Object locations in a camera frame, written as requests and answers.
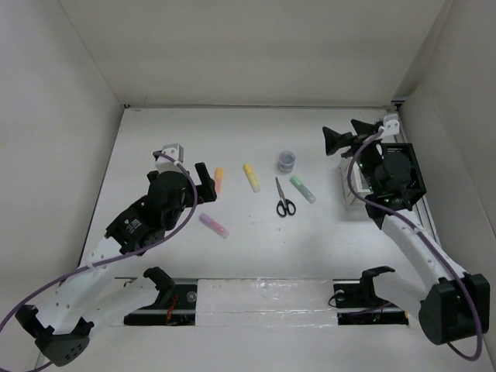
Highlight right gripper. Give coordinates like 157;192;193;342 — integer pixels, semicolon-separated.
324;119;384;193

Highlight orange highlighter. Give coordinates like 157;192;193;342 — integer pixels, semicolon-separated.
214;167;224;197

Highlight purple highlighter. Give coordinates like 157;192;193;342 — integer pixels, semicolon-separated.
198;213;229;239

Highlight yellow highlighter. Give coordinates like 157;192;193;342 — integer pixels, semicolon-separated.
243;164;260;193

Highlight green highlighter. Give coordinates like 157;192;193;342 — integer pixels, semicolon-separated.
290;176;316;204

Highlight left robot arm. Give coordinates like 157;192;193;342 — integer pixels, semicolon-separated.
15;163;217;367

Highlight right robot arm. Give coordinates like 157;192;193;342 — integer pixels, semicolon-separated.
322;116;491;353

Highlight jar of paper clips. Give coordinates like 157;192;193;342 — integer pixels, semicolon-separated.
277;150;296;173

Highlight white slotted organizer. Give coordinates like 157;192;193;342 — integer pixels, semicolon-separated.
339;158;372;210

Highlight black slotted organizer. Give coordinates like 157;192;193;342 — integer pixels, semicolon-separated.
374;143;426;210

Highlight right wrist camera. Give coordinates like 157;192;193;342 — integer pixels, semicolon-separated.
380;112;400;139

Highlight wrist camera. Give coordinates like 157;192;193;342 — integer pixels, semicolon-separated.
380;112;400;139
153;143;184;174

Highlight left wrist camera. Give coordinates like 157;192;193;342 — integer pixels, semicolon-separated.
153;143;184;174

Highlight black handled scissors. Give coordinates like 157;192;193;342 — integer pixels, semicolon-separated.
275;177;296;218

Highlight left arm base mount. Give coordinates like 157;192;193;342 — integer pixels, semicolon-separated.
123;267;198;327

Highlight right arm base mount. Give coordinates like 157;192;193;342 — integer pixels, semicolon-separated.
328;266;409;326

